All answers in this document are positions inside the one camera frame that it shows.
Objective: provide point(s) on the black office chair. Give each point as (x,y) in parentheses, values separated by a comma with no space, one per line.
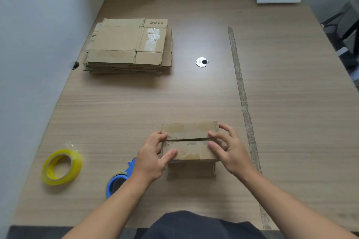
(349,17)

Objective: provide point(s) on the worn tape strip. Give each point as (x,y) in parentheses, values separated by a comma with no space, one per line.
(244,101)

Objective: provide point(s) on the person's right hand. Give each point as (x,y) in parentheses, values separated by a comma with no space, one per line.
(234,157)

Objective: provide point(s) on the person's left thumb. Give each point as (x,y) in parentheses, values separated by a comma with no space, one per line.
(169,156)

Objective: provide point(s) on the yellow tape roll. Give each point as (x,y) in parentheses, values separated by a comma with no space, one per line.
(76,166)

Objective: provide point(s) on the person's dark clothing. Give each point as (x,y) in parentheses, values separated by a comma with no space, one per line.
(196,226)

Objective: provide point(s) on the person's left hand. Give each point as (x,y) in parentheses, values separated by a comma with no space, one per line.
(147,163)

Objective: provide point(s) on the person's right thumb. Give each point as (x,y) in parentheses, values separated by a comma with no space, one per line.
(215,149)

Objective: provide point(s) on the person's right middle finger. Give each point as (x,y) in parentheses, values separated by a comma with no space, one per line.
(227,129)

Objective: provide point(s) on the person's right forearm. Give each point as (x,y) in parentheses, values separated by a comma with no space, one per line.
(289,208)

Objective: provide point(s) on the small brown cardboard box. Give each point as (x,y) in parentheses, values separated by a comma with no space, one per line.
(186,128)

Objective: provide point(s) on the person's left forearm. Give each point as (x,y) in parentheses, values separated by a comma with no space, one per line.
(112,210)

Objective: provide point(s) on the stack of flattened cardboard boxes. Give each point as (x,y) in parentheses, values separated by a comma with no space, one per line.
(117,41)

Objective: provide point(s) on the blue tape dispenser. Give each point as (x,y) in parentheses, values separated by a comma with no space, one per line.
(130,167)

